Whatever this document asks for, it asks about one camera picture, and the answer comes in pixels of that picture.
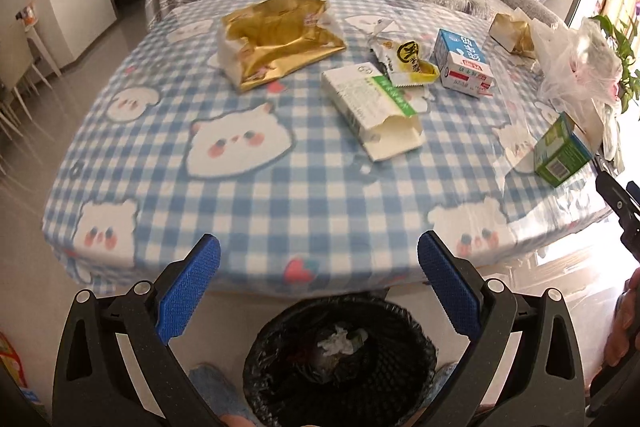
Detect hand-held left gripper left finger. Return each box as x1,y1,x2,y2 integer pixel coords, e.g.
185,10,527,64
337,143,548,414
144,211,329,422
52,233,223,427

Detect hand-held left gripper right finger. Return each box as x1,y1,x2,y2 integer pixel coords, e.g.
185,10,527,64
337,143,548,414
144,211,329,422
417,231,586,427

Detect green carton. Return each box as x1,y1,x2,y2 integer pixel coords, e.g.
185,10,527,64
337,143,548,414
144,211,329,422
532,112,598,188

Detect black mesh trash bin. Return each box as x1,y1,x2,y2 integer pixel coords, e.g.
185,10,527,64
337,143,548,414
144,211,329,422
242,292,438,427

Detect white and green medicine box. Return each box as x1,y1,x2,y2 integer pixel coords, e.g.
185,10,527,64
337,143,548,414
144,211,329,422
320,63,426,162

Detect blue and white milk carton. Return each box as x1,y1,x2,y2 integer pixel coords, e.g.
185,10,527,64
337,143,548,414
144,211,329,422
431,28,497,99

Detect yellow and white snack wrapper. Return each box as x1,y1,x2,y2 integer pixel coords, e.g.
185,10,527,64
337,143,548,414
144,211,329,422
368,19,441,88

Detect large gold foil bag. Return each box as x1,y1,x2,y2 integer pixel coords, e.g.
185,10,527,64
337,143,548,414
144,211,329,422
216,0,347,94

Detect person's right hand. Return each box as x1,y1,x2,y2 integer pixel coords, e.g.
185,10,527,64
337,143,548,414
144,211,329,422
602,267,640,368

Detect blue fuzzy slipper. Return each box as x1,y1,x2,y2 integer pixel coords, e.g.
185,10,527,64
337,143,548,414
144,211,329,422
430,362,458,408
190,362,251,423

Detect blue checked bear tablecloth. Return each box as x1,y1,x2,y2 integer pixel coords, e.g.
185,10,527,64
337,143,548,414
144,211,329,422
42,0,613,303

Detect clear crumpled plastic bag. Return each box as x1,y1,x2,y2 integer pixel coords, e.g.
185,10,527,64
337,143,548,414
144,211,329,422
530,18,626,160

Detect green potted plant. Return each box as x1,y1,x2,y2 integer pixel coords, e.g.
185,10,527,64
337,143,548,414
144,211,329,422
592,14,640,118

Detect colourful cardboard box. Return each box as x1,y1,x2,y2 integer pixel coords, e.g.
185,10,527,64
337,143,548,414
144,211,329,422
0,332,31,403

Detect small gold foil bag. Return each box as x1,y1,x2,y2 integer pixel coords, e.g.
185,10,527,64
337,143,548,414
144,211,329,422
489,9,538,58

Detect white chair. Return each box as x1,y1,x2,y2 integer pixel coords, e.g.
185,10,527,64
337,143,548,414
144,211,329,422
10,22,63,82
0,77,26,142

